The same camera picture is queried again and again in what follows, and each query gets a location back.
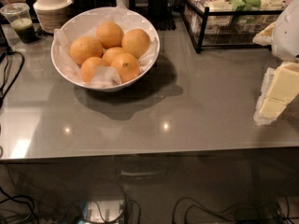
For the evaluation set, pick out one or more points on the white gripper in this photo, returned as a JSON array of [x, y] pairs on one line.
[[287, 34]]

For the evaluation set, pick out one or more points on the white ceramic bowl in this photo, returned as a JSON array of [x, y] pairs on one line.
[[93, 19]]

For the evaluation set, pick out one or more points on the green packet in rack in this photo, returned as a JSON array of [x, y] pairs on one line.
[[245, 5]]

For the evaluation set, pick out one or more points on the black ribbed container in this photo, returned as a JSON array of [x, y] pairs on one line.
[[160, 15]]

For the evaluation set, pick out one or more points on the small orange in middle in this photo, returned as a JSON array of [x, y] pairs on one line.
[[112, 53]]

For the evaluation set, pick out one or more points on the stack of paper bowls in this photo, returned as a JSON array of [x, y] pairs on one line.
[[52, 14]]

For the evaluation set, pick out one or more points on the plastic cup with green drink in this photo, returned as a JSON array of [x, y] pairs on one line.
[[18, 16]]

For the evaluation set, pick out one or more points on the black wire rack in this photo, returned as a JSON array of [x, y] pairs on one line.
[[214, 24]]

